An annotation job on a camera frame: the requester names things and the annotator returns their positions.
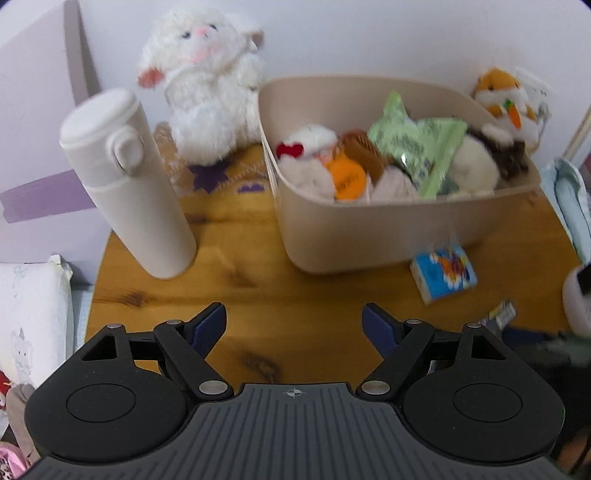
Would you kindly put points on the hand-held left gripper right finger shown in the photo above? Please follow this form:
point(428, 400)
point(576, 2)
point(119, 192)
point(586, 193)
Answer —
point(379, 330)

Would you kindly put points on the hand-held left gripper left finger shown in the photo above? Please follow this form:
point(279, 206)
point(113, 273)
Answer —
point(210, 326)

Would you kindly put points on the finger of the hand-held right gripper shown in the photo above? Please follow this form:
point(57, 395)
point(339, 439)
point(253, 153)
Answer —
point(535, 337)

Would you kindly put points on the beige plastic storage basket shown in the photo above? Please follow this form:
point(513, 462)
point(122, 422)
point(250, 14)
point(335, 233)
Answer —
point(360, 235)

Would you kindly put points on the orange round plush roll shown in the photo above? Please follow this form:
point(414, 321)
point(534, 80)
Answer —
point(348, 177)

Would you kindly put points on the beige fluffy sock bundle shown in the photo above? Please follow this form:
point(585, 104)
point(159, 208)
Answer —
point(307, 180)

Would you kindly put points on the white rabbit plush toy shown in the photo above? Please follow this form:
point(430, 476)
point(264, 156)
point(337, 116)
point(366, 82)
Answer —
point(475, 168)

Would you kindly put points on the brown scrunchie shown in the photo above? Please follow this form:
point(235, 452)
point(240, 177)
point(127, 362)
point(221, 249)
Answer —
point(364, 150)

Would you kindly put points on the white green snack bag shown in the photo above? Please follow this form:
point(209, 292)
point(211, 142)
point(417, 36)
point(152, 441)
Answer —
point(434, 157)

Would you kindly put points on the round wooden desktop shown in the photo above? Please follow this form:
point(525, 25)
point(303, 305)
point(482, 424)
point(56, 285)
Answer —
point(240, 277)

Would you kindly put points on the white electronic device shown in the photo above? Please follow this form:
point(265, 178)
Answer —
point(577, 309)

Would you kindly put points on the blue cartoon tissue pack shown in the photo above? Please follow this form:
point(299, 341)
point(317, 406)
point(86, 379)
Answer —
point(445, 274)

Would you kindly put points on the light blue checked bedsheet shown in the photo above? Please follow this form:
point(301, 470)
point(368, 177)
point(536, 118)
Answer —
point(81, 318)

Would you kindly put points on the light blue quilted cushion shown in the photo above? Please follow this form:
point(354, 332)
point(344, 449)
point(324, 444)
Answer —
point(570, 203)

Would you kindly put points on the white insulated bottle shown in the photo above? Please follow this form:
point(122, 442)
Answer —
point(134, 194)

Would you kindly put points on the white elephant print pillow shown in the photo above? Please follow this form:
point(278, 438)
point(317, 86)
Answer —
point(32, 323)

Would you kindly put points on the red plush toy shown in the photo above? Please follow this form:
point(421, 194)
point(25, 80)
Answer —
point(3, 387)

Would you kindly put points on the white lamb plush toy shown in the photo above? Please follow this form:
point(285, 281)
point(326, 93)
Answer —
point(207, 87)

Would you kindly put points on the orange hamster plush toy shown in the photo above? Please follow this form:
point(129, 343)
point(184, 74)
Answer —
point(503, 99)

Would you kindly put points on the pink cloth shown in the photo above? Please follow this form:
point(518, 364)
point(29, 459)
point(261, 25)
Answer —
point(9, 461)

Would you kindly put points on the white purple wardrobe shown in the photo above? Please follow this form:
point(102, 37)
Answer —
point(37, 138)

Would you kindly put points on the grey wooden board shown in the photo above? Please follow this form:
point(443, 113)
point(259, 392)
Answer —
point(81, 46)

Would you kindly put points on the black camera box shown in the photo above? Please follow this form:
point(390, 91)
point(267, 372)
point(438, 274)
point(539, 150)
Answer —
point(586, 277)

